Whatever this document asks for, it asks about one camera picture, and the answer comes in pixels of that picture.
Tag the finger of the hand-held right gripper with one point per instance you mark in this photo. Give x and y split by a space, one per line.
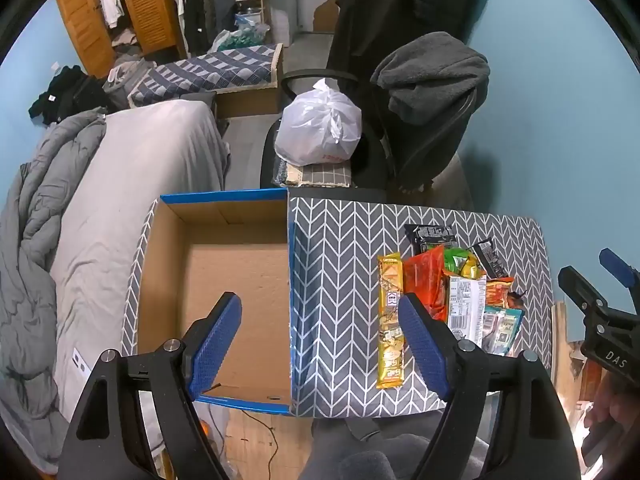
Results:
580 285
617 265

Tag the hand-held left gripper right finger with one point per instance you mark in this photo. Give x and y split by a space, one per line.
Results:
422 350

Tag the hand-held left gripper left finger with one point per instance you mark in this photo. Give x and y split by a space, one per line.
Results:
215 345

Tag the long yellow snack packet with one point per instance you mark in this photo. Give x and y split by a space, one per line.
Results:
391 360

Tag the blue-edged cardboard box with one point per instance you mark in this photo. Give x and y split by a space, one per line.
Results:
235 270

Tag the red snack packet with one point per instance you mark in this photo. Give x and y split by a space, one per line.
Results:
422 270

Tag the orange octopus snack bag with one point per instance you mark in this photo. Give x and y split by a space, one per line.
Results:
500 291

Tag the person's right hand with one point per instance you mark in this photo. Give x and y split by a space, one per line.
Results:
607 405

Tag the white barcode snack packet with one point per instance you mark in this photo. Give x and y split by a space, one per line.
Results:
465 305

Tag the teal snack packet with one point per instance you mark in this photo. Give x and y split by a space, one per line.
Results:
502 329

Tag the black and white snack packet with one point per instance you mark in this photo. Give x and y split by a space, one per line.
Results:
490 258

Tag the green snack packet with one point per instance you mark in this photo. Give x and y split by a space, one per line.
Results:
456 261

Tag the person's grey trousers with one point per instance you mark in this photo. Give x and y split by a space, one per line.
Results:
360 460

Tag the white label tag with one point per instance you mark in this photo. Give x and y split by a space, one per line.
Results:
81 361

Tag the bed with grey sheet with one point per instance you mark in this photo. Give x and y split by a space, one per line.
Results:
145 170

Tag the checkered seat cushion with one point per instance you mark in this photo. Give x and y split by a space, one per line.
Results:
320 176

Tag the grey comforter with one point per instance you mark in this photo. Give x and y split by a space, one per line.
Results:
35 240

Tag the white plastic bag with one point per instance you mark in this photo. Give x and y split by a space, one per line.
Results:
317 120

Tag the grey fleece garment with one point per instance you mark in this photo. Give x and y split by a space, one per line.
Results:
430 85

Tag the blue patterned blanket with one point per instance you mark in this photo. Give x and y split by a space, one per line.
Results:
210 67

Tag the pile of grey clothes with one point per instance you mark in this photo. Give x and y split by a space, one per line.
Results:
127 77

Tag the pile of black clothes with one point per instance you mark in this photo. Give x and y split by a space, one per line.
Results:
65 92

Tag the teal plastic bag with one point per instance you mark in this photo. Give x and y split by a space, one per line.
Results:
242 37

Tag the hanging dark clothes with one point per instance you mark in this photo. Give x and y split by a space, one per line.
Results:
205 5

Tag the wooden wardrobe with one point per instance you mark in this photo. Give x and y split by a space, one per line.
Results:
145 0

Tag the wooden bed frame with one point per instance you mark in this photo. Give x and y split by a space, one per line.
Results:
250 97

